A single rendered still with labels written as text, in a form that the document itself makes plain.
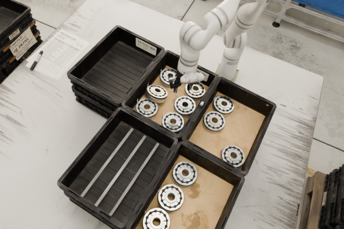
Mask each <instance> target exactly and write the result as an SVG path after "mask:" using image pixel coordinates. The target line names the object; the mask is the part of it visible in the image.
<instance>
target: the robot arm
mask: <svg viewBox="0 0 344 229"><path fill-rule="evenodd" d="M256 1H257V2H253V3H246V4H244V5H242V6H241V7H240V8H239V9H238V6H239V3H240V0H224V1H222V2H221V3H220V4H219V5H218V6H216V7H215V8H213V9H212V10H211V11H209V12H208V13H207V14H206V15H205V16H204V17H203V24H204V26H205V27H206V30H205V31H204V30H203V29H202V28H201V27H199V26H198V25H197V24H196V23H195V22H193V21H188V22H186V23H185V24H183V26H182V27H181V29H180V32H179V41H180V48H181V54H180V58H179V61H178V66H177V73H176V75H175V76H174V77H171V76H169V77H168V81H169V85H170V88H171V89H173V91H174V93H175V94H176V93H177V90H178V87H179V86H181V84H188V86H187V89H188V91H190V90H191V89H192V86H193V85H194V84H195V85H197V84H198V82H200V81H203V79H204V75H203V74H201V73H200V72H196V70H197V67H198V60H199V57H200V50H202V49H204V48H205V47H206V46H207V45H208V43H209V42H210V40H211V39H212V38H213V37H214V35H215V34H216V33H217V31H218V30H220V29H221V28H223V27H224V26H225V25H227V24H228V23H229V22H230V21H231V20H232V19H233V18H234V16H235V18H234V20H233V22H232V23H231V25H230V26H229V28H228V29H227V30H226V32H225V34H224V39H223V42H224V46H225V47H226V48H225V49H224V52H223V57H222V61H221V65H220V69H219V77H224V78H226V79H228V80H232V79H233V78H234V75H235V72H236V70H237V66H238V63H239V60H240V57H241V55H242V53H243V50H244V48H245V45H246V42H247V31H249V30H250V29H251V28H253V26H254V25H255V23H256V22H257V20H258V19H259V17H260V15H261V14H262V12H263V11H264V10H265V8H266V7H267V6H268V4H269V3H270V2H271V1H272V0H256ZM237 9H238V11H237ZM236 12H237V13H236ZM235 14H236V15H235ZM174 80H175V82H174Z"/></svg>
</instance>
